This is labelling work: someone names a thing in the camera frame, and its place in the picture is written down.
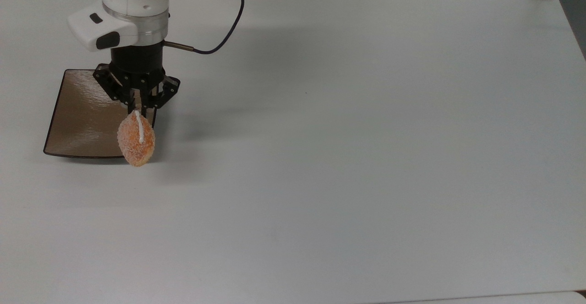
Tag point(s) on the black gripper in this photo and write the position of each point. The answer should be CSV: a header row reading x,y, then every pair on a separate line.
x,y
137,63

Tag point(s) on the orange sugared bread loaf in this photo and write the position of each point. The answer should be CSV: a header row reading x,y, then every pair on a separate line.
x,y
136,141

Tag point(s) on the brown square ceramic plate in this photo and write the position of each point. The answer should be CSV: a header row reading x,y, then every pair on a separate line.
x,y
82,121

